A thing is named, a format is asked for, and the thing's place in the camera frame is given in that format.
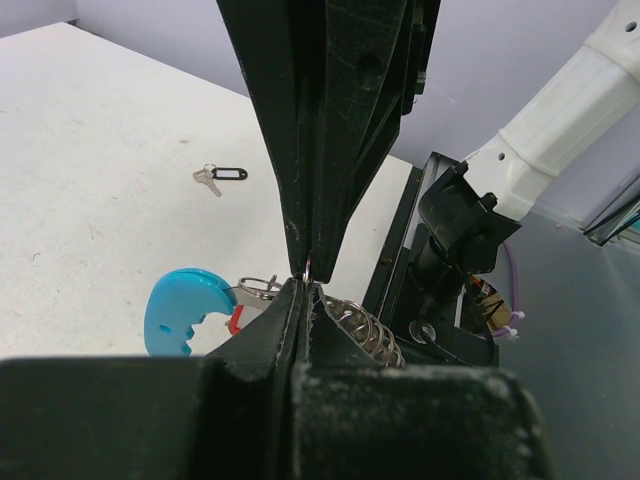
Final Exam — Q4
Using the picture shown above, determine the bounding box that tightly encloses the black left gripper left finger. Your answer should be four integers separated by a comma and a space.
1, 279, 303, 479

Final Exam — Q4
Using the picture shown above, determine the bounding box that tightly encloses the silver key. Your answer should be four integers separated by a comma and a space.
192, 164, 222, 198

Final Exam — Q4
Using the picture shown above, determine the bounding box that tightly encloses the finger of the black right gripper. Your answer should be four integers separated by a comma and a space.
218, 1, 325, 275
307, 1, 440, 283

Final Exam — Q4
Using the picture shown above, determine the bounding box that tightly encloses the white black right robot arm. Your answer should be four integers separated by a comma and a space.
219, 1, 639, 300

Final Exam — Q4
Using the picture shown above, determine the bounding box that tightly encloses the red key tag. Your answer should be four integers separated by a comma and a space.
227, 305, 262, 336

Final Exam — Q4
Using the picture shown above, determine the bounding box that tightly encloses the metal key organizer blue handle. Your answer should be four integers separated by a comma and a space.
143, 268, 406, 368

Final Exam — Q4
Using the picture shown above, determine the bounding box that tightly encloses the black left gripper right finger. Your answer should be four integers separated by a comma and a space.
287, 286, 555, 479

